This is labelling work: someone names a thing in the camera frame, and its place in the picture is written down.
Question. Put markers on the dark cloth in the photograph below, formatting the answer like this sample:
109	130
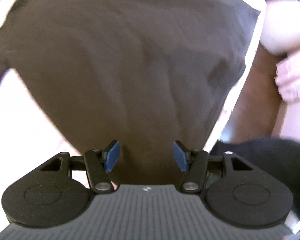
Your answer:
277	160

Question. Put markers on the pink curtain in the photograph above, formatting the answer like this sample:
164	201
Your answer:
295	80

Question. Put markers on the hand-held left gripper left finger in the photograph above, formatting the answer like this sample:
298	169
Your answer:
112	156

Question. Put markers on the dark shirt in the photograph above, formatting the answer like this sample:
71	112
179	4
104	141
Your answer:
127	67

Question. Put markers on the pink floral blanket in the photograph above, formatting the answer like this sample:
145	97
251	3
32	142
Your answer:
27	130

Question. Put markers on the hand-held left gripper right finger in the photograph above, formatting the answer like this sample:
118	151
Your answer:
180	156

